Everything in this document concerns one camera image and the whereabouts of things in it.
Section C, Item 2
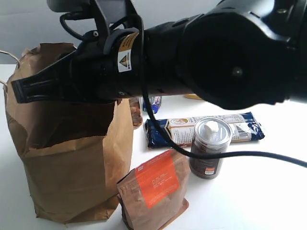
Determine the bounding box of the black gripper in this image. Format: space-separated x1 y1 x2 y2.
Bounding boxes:
11 28 142 104

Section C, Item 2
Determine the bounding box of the large brown paper bag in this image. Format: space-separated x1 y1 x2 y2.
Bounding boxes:
3 43 133 223

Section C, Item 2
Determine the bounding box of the clear jar with dark contents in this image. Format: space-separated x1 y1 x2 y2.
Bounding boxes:
189 117 233 179

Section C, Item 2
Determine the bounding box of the dark blue noodle package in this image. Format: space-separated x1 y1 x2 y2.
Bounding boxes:
144 112 265 149

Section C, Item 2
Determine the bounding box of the brown pouch with orange label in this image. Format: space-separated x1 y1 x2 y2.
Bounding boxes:
117 149 190 230

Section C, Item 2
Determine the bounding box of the black cable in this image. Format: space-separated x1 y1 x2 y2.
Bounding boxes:
59 11 307 168

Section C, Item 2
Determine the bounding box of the marshmallow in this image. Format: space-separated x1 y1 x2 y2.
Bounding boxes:
204 121 219 138

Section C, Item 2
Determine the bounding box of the small blue white carton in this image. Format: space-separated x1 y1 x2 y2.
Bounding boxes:
142 96 162 114

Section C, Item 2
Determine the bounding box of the yellow grain bottle white cap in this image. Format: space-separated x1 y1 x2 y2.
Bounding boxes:
184 94 202 100

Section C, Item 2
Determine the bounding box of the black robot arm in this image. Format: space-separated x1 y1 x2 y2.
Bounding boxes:
12 0 307 110

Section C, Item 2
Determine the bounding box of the yellow-lidded jar of nuts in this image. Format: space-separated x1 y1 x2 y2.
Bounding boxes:
129 98 143 129

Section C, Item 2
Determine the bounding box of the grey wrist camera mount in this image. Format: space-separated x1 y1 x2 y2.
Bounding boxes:
47 0 138 46

